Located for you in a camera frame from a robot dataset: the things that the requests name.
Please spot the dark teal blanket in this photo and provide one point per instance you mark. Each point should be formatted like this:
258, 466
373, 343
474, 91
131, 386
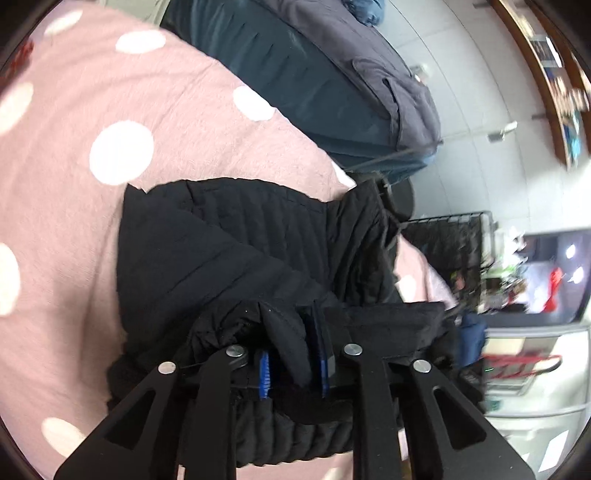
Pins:
286, 78

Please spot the pink polka-dot quilt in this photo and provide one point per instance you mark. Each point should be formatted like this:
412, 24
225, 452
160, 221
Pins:
69, 230

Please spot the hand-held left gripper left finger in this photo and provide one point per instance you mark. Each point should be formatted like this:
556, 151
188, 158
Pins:
264, 374

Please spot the black round stool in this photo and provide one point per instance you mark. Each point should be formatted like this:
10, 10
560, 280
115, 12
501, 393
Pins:
402, 198

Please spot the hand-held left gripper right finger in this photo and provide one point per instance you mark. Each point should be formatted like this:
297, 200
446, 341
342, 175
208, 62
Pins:
323, 350

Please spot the white cabinet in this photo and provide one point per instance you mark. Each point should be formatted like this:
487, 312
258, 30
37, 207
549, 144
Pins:
535, 369

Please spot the curved wooden shelf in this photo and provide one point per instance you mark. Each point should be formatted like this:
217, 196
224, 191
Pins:
554, 92

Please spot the dark framed screen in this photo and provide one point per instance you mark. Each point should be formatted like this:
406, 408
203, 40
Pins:
558, 277

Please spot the black puffer jacket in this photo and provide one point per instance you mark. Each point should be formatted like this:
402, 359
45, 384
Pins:
207, 258

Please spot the navy blue cloth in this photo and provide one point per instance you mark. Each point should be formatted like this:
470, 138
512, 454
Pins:
474, 337

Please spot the metal bracket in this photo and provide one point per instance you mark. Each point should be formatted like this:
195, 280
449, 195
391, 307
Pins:
503, 131

